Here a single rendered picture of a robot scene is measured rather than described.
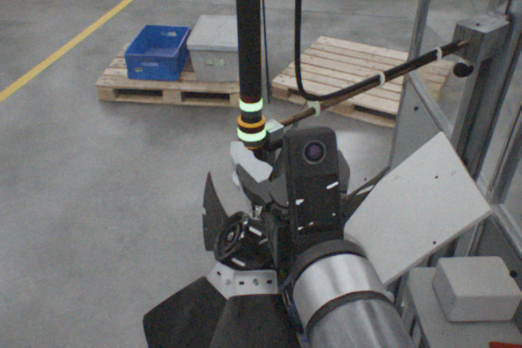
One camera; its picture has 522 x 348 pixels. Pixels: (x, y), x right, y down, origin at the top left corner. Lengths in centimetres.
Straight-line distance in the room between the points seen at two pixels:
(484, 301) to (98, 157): 267
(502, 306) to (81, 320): 182
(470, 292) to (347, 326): 101
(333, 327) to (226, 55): 345
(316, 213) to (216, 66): 342
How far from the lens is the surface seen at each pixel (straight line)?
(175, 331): 121
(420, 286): 150
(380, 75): 95
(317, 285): 41
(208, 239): 139
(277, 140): 80
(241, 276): 104
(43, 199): 327
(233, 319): 98
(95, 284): 269
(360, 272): 42
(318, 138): 43
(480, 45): 115
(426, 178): 113
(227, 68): 383
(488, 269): 146
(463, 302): 139
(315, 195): 44
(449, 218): 104
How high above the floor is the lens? 199
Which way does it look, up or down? 36 degrees down
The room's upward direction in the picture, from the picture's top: straight up
